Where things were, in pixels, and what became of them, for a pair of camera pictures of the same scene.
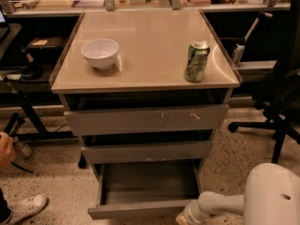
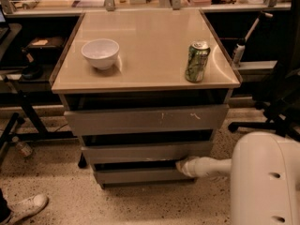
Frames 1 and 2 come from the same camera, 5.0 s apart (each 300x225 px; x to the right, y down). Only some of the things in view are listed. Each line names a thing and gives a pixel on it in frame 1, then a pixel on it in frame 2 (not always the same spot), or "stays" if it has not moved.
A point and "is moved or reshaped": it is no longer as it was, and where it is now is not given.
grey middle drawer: x=130 y=153 stays
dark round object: x=32 y=71 stays
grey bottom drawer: x=144 y=189 is moved or reshaped
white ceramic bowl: x=100 y=52 stays
